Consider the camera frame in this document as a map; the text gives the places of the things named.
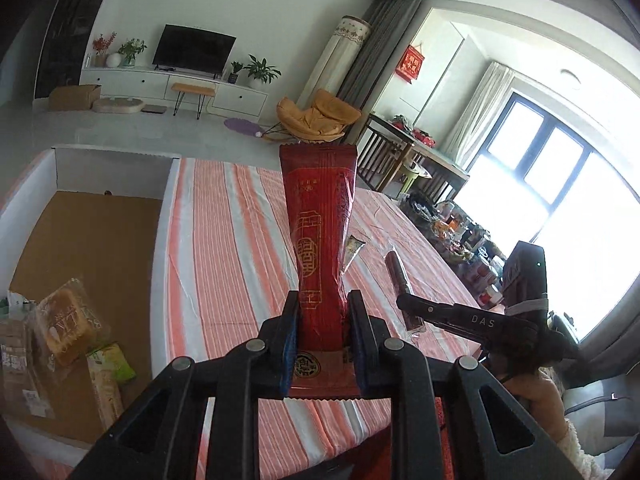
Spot green plant in glass vase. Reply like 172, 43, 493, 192
118, 37, 147, 67

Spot orange lounge chair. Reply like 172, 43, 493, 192
265, 89, 362, 145

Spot grey curtain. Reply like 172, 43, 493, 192
337, 0, 423, 146

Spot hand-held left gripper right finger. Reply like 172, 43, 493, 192
347, 290, 586, 480

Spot white television cabinet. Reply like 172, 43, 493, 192
80, 65, 268, 120

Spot wooden side table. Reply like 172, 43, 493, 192
367, 112, 471, 201

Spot clear bread packet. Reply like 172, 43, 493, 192
32, 277, 101, 371

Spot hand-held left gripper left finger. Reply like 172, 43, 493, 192
67, 290, 301, 480

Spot grey sofa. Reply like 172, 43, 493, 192
555, 360, 640, 461

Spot dark wooden chair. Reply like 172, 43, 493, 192
357, 125, 416, 193

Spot white curtain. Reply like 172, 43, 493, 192
442, 61, 516, 166

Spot green stool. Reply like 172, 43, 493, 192
400, 157, 433, 196

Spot clear packet of brown slices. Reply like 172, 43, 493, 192
0, 317, 56, 418

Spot green cracker packet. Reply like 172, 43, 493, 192
85, 342, 137, 431

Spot pile of assorted goods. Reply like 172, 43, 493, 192
400, 192, 516, 311

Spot brown cardboard box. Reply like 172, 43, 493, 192
48, 84, 102, 112

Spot black television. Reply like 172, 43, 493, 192
151, 24, 237, 79

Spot white cardboard box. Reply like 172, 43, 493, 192
0, 146, 182, 461

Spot red flowers in vase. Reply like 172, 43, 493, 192
92, 31, 117, 67

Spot dark wall cabinet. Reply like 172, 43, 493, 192
32, 0, 121, 101

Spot orange striped tablecloth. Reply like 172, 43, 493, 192
0, 155, 506, 480

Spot wooden stool with metal legs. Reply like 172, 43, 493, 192
171, 82, 217, 120

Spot covered standing air conditioner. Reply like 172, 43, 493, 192
311, 16, 372, 111

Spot person's right forearm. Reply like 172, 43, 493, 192
510, 367, 571, 443

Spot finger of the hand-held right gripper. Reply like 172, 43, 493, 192
396, 294, 539, 346

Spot brown stick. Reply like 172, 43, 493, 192
385, 250, 426, 333

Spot black framed window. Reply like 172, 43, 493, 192
457, 92, 640, 351

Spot white floor tray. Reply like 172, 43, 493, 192
93, 97, 145, 114

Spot red snack packet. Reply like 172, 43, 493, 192
279, 142, 363, 401

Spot red wall hanging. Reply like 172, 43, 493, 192
395, 44, 425, 83

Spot purple floor mat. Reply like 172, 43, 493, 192
223, 117, 263, 136

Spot large potted green plant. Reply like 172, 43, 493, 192
243, 55, 282, 90

